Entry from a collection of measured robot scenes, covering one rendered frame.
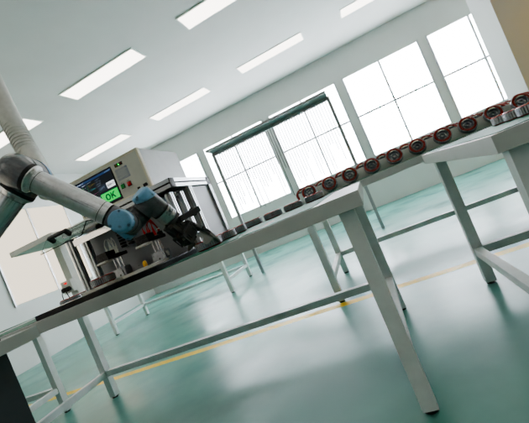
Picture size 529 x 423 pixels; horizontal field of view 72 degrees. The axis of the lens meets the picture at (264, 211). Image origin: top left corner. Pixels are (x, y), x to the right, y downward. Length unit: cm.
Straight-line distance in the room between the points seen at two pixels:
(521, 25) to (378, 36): 405
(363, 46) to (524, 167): 718
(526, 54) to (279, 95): 492
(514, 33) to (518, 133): 349
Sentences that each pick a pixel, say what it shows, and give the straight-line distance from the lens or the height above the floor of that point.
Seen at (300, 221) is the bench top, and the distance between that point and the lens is 115.
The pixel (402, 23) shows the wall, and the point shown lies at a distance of 833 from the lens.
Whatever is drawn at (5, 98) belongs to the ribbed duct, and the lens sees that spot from 362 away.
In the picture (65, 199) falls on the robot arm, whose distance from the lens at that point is 130.
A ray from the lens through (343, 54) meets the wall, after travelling 815.
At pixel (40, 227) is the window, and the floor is 221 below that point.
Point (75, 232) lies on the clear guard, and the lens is 173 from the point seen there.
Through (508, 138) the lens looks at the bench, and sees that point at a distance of 110.
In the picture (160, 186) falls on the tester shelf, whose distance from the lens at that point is 174.
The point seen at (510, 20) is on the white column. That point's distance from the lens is 458.
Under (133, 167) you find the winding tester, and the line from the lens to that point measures 185.
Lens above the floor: 79
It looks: level
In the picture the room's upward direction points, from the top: 23 degrees counter-clockwise
